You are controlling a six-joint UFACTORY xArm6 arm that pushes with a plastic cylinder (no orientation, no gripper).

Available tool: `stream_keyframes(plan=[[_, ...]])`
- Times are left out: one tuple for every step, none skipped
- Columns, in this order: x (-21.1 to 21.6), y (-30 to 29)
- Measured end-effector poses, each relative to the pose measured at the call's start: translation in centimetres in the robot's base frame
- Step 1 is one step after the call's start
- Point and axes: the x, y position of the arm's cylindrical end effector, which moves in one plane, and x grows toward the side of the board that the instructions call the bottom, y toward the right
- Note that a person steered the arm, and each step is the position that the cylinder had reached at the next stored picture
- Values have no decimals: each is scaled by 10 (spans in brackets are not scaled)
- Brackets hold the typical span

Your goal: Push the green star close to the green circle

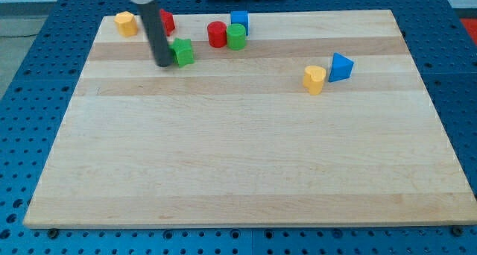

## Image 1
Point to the blue cube block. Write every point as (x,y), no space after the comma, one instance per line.
(240,17)

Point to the red cylinder block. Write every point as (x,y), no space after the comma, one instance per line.
(217,34)

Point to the green star block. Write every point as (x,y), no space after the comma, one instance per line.
(182,52)

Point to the blue triangle block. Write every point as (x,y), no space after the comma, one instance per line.
(341,68)

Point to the yellow heart block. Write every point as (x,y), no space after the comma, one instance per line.
(313,79)

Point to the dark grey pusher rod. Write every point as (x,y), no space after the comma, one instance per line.
(154,30)

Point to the red star block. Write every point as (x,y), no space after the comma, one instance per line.
(168,22)

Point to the light wooden board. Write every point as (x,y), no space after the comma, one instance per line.
(236,140)

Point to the green cylinder block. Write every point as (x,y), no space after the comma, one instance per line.
(236,36)

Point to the yellow hexagon block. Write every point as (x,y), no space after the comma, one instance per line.
(126,24)

